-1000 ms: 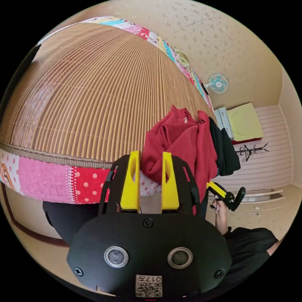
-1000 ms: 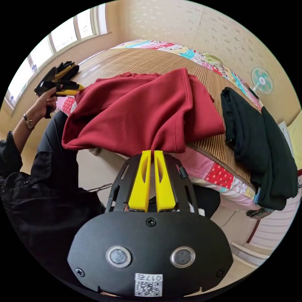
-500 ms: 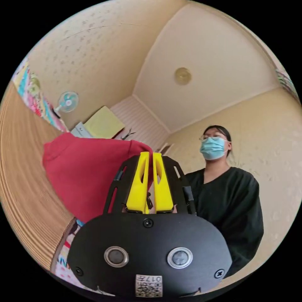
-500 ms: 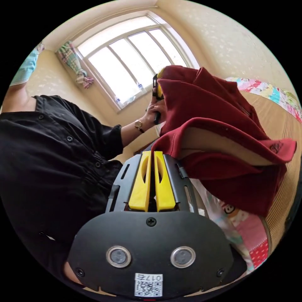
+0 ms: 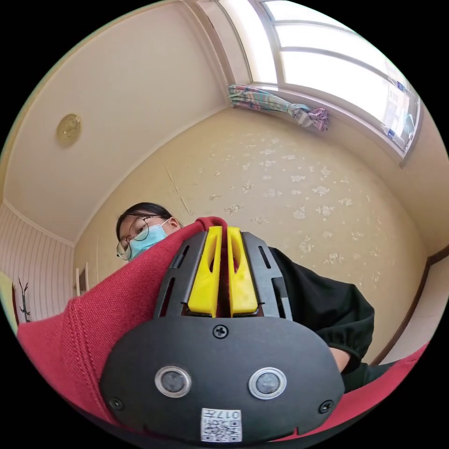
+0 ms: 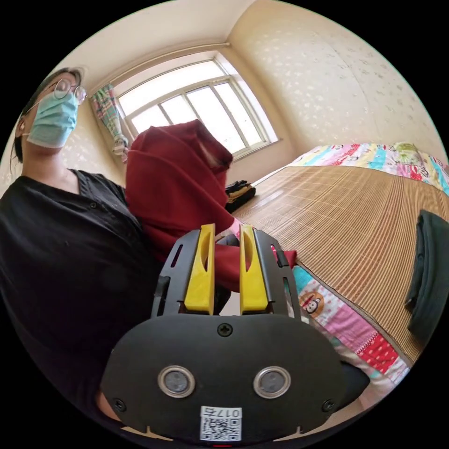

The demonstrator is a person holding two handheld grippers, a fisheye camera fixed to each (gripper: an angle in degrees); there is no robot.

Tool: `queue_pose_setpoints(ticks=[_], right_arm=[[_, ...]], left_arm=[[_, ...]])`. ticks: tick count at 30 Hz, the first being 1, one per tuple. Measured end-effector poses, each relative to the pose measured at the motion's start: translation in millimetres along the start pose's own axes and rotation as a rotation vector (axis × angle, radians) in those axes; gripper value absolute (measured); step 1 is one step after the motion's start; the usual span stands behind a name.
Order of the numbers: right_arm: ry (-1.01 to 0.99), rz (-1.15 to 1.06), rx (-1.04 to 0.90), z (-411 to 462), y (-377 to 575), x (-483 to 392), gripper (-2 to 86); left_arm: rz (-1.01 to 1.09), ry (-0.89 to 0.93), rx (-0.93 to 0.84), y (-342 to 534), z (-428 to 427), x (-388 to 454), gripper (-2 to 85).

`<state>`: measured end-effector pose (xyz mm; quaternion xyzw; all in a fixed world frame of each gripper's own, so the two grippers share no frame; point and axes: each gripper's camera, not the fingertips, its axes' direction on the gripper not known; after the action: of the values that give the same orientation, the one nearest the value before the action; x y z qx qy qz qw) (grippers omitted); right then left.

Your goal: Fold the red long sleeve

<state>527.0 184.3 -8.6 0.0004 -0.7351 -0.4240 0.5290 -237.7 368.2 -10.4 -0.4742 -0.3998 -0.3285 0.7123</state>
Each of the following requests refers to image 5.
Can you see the dark coat stand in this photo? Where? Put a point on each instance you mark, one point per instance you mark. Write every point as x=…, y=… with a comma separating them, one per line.
x=24, y=301

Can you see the red long sleeve shirt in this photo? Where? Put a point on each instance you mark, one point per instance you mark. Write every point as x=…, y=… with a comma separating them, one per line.
x=105, y=315

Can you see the person's left forearm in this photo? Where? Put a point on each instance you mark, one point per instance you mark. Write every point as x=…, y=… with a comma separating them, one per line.
x=340, y=359

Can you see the person's body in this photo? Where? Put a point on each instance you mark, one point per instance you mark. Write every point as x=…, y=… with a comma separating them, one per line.
x=315, y=298

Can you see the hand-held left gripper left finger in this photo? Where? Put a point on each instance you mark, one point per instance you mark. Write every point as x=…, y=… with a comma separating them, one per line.
x=206, y=277

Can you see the white framed window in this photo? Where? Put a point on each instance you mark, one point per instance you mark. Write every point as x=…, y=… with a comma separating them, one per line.
x=315, y=66

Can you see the tied patterned curtain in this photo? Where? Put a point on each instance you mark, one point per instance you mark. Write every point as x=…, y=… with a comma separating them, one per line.
x=259, y=100

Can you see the round ceiling lamp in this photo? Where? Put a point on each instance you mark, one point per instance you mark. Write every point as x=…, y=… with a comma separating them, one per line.
x=69, y=129

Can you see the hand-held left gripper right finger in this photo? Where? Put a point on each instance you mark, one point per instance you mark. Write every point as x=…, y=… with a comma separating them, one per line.
x=242, y=284

